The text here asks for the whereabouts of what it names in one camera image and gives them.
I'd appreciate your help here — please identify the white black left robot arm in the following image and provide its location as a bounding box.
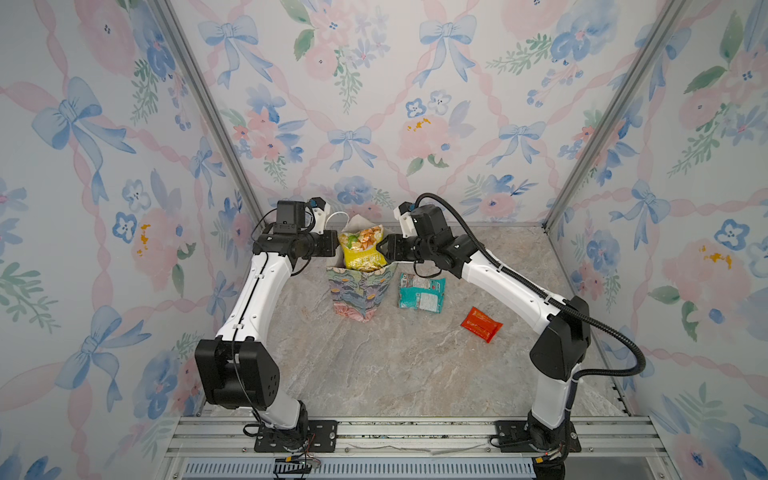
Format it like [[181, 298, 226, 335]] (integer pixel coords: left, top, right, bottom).
[[194, 230, 339, 451]]

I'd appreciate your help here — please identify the red orange snack packet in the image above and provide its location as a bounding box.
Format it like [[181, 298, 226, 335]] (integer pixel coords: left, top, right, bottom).
[[461, 307, 503, 343]]

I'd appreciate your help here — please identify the floral paper gift bag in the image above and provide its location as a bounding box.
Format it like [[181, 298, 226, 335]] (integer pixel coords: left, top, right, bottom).
[[326, 214, 396, 323]]

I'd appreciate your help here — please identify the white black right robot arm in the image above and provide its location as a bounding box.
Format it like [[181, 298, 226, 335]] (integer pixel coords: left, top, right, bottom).
[[377, 202, 590, 459]]

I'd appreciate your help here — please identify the right aluminium corner post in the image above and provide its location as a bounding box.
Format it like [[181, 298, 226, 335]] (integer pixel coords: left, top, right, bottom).
[[542, 0, 690, 234]]

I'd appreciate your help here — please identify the black corrugated cable conduit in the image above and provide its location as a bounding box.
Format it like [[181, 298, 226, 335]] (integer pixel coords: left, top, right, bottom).
[[415, 192, 647, 378]]

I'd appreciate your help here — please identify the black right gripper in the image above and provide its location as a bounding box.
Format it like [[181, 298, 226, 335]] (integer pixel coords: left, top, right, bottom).
[[373, 237, 435, 267]]

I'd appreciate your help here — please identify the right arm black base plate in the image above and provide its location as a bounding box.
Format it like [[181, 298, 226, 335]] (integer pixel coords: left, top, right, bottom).
[[489, 420, 582, 454]]

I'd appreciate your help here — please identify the yellow snack bag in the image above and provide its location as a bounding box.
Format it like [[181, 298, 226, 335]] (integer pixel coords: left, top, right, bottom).
[[339, 225, 387, 272]]

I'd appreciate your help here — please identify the aluminium front rail frame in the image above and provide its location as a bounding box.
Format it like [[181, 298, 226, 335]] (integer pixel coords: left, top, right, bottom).
[[155, 417, 681, 479]]

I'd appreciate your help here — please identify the aluminium corner post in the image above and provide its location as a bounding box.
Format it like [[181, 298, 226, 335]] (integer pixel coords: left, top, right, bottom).
[[542, 0, 690, 234], [148, 0, 263, 221]]

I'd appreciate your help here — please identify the left aluminium corner post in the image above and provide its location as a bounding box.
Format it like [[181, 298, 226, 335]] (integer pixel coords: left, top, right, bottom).
[[148, 0, 263, 221]]

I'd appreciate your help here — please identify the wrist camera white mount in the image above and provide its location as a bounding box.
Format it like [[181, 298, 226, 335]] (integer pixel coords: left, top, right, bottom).
[[308, 197, 331, 234], [393, 202, 418, 238]]

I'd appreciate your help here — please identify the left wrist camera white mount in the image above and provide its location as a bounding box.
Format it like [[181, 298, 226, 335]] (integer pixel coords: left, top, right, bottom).
[[308, 197, 331, 234]]

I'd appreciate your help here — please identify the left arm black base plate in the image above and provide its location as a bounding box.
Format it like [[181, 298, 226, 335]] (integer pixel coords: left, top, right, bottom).
[[254, 420, 339, 454]]

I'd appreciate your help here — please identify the teal Fox's bag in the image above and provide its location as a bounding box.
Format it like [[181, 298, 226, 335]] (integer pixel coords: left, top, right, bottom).
[[398, 273, 446, 314]]

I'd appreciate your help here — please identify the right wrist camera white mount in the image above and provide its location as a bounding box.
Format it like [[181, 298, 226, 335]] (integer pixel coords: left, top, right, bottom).
[[393, 202, 418, 238]]

